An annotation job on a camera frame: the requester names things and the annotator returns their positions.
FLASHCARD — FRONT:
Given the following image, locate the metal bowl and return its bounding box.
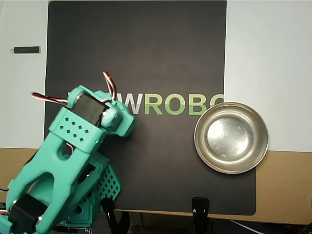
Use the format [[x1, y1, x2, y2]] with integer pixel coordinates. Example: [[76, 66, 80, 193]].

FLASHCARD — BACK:
[[194, 101, 269, 175]]

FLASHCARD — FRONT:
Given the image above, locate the white cable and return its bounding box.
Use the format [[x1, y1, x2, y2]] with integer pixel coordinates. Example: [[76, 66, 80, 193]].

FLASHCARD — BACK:
[[231, 220, 260, 234]]

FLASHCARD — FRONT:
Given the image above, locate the black table clamp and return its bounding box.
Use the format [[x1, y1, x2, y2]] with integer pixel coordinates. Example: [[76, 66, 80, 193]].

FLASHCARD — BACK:
[[100, 195, 132, 234]]

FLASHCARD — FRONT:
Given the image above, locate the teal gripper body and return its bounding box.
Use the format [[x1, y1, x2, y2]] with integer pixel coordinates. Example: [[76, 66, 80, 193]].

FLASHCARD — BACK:
[[114, 100, 136, 137]]

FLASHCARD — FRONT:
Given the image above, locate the tricolour wrist servo cable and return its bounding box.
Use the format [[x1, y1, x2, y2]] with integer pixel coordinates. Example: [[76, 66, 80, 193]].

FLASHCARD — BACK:
[[31, 92, 72, 108]]

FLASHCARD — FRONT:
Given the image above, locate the black camera stand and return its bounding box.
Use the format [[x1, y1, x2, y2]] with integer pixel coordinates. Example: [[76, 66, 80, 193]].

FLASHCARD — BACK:
[[191, 196, 211, 234]]

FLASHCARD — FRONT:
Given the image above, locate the tricolour gripper servo cable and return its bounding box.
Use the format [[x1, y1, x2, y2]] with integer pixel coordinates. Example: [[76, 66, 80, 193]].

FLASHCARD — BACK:
[[102, 72, 118, 102]]

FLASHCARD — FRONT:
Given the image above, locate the black USB stick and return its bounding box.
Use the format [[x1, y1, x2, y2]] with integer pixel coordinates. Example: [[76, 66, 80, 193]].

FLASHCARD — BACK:
[[10, 46, 41, 55]]

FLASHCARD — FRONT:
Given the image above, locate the black WOWROBO mat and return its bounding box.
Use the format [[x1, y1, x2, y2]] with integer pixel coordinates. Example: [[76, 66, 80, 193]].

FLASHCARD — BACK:
[[43, 0, 257, 216]]

